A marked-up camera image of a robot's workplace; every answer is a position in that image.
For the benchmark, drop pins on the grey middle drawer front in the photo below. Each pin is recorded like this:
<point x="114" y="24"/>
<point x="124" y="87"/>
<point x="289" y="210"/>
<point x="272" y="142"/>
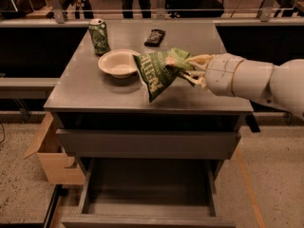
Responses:
<point x="148" y="144"/>

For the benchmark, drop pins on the metal railing frame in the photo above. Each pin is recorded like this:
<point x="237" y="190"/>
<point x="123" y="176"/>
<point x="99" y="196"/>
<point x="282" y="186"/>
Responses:
<point x="62" y="11"/>

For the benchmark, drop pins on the open bottom grey drawer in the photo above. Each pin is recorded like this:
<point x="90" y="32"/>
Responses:
<point x="146" y="193"/>

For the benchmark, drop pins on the green soda can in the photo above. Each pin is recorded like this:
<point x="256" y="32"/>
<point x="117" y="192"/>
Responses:
<point x="98" y="33"/>

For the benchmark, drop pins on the white paper bowl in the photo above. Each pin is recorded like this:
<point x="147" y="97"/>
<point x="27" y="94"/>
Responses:
<point x="119" y="63"/>

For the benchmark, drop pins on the black office chair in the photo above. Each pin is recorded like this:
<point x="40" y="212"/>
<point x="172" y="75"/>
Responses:
<point x="194" y="8"/>

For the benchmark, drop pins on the green chip bag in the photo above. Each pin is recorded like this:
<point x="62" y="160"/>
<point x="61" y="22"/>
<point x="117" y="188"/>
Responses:
<point x="158" y="70"/>

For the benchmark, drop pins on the cardboard box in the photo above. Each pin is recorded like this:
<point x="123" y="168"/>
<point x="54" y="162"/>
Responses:
<point x="57" y="165"/>

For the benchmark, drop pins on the grey drawer cabinet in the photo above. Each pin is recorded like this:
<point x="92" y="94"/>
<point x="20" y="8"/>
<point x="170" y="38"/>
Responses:
<point x="85" y="98"/>

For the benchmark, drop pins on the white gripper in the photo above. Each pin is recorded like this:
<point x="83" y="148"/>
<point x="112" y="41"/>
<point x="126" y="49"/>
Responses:
<point x="222" y="74"/>

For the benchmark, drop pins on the dark snack bar wrapper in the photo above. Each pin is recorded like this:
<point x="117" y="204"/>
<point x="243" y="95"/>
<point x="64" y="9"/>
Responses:
<point x="155" y="38"/>

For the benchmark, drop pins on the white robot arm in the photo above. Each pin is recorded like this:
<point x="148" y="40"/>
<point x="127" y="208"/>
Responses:
<point x="279" y="87"/>

